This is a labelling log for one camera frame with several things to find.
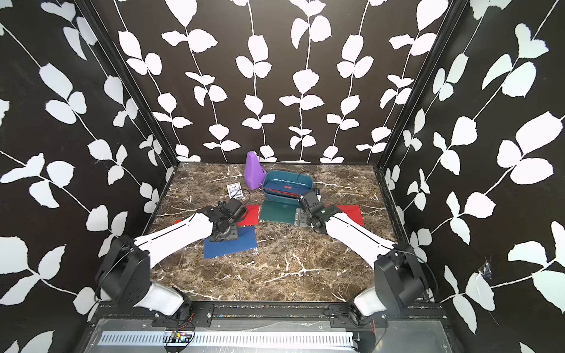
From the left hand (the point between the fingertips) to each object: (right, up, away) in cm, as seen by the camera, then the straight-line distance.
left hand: (229, 231), depth 87 cm
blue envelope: (+6, -6, +6) cm, 10 cm away
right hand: (+31, +7, +1) cm, 31 cm away
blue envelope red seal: (+26, +17, +22) cm, 38 cm away
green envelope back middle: (+19, +6, +18) cm, 27 cm away
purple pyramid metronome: (+8, +24, +15) cm, 29 cm away
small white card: (-3, +16, +20) cm, 25 cm away
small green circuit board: (-12, -31, -17) cm, 37 cm away
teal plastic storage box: (+18, +23, +22) cm, 37 cm away
